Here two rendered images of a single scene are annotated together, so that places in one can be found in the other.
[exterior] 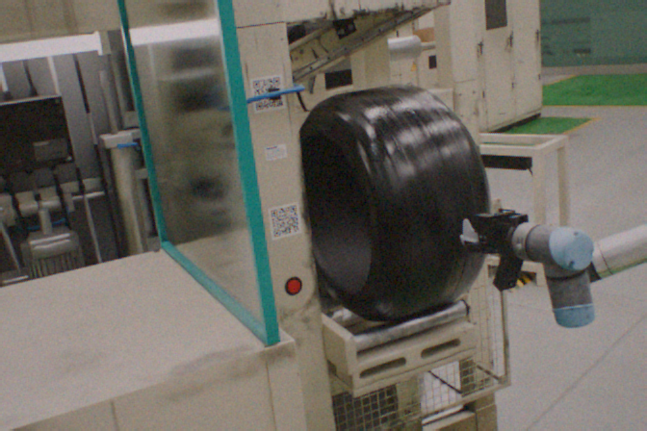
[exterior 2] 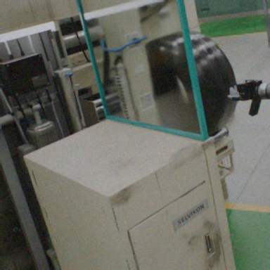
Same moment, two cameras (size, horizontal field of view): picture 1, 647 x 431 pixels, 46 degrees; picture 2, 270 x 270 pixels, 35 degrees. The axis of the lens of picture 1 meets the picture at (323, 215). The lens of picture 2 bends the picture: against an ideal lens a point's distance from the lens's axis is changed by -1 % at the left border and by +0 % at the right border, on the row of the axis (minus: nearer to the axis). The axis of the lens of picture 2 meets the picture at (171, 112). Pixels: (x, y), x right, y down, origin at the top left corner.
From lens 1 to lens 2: 0.54 m
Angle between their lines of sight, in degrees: 14
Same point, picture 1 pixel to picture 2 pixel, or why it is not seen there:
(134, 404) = (162, 172)
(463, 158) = (223, 60)
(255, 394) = (202, 162)
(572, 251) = not seen: outside the picture
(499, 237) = (249, 92)
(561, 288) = not seen: outside the picture
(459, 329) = (226, 140)
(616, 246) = not seen: outside the picture
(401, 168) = (200, 68)
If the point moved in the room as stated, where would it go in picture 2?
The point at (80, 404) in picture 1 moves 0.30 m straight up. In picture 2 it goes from (143, 175) to (119, 69)
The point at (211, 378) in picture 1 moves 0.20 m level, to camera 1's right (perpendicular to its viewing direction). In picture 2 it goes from (187, 157) to (247, 138)
